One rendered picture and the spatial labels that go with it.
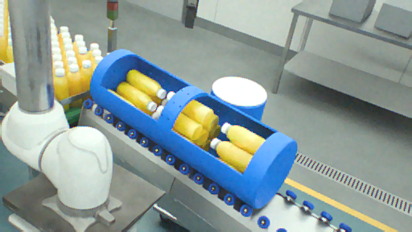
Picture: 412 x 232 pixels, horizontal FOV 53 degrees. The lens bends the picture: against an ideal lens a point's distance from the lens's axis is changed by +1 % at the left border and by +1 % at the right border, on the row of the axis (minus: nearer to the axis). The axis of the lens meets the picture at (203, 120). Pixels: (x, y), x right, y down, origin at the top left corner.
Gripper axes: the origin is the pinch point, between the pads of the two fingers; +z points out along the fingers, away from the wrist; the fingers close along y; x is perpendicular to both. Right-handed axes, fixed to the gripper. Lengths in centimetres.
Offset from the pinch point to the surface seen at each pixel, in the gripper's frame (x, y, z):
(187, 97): 3.8, 4.4, 28.7
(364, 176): 153, -133, 137
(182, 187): 8, 14, 64
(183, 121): 3.9, 7.4, 37.4
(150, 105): -11.8, -10.8, 43.2
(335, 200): 123, -99, 140
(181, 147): 4.8, 16.3, 43.4
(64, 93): -52, -22, 51
